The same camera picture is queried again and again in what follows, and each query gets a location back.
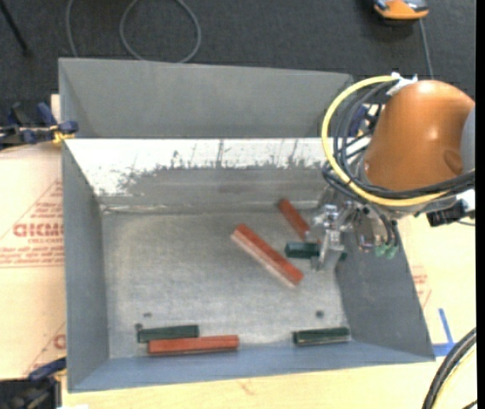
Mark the brown cardboard board red print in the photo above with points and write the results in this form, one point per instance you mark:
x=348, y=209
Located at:
x=20, y=279

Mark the black cylinder on white bracket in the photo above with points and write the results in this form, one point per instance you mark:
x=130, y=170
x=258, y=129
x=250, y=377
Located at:
x=448, y=213

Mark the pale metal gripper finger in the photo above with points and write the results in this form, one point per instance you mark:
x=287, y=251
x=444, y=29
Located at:
x=328, y=249
x=325, y=222

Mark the short red-brown flat block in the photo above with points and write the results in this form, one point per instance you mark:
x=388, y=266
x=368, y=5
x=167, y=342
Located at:
x=294, y=217

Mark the long red-brown flat block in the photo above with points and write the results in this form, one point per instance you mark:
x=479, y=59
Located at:
x=267, y=256

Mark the grey metal bin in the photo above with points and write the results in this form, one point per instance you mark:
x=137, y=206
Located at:
x=191, y=271

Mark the dark green flat block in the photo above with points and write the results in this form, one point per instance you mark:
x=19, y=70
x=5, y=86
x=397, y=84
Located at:
x=167, y=333
x=321, y=336
x=299, y=249

